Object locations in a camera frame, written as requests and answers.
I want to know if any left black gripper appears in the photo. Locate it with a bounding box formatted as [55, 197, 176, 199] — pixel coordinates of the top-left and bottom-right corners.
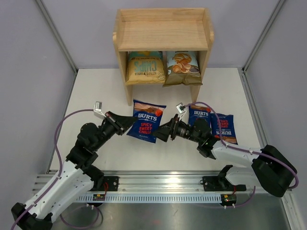
[93, 111, 138, 151]

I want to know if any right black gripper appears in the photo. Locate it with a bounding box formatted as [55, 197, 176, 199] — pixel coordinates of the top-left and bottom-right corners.
[151, 114, 202, 144]

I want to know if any blue burts chips bag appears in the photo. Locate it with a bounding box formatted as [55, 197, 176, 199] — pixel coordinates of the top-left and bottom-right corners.
[211, 113, 237, 145]
[188, 105, 211, 127]
[127, 99, 166, 143]

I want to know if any tan kettle chips bag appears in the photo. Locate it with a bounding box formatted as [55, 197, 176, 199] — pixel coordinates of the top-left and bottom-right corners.
[126, 51, 166, 85]

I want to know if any light blue cassava chips bag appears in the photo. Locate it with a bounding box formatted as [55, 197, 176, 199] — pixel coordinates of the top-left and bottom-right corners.
[163, 51, 202, 87]

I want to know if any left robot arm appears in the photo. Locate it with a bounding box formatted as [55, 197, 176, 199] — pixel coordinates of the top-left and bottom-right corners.
[11, 111, 138, 230]

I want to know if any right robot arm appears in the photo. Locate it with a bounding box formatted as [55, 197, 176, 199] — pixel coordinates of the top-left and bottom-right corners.
[153, 115, 297, 197]

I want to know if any wooden two-tier shelf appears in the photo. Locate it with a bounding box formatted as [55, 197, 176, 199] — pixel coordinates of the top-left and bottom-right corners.
[112, 8, 215, 107]

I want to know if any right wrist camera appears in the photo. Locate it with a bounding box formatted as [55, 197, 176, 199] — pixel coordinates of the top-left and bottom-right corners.
[176, 103, 187, 121]

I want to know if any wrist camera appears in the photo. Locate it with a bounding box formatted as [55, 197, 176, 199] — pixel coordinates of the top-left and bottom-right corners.
[93, 101, 106, 119]
[176, 103, 187, 121]

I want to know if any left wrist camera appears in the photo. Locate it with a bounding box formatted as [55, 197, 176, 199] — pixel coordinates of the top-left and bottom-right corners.
[93, 101, 106, 119]

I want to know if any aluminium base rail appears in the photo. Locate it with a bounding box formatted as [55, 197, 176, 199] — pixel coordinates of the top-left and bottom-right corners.
[32, 170, 293, 195]

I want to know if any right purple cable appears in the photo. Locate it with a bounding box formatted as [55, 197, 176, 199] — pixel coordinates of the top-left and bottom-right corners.
[183, 102, 300, 208]

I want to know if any purple cable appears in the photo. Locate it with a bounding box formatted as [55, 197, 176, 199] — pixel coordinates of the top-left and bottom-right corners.
[9, 108, 104, 230]
[183, 102, 300, 208]

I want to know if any white slotted cable duct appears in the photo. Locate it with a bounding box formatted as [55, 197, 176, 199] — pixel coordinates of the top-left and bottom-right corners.
[75, 193, 222, 204]

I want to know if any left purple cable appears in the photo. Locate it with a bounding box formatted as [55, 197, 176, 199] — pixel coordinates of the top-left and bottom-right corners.
[9, 108, 104, 230]

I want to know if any right aluminium frame post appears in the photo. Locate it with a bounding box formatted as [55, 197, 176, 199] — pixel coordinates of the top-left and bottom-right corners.
[241, 0, 288, 74]

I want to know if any aluminium frame post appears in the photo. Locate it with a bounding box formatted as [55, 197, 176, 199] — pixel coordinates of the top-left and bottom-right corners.
[241, 0, 288, 74]
[35, 0, 79, 75]

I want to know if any left aluminium frame post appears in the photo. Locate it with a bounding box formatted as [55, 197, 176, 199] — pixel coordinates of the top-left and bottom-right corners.
[35, 0, 79, 75]

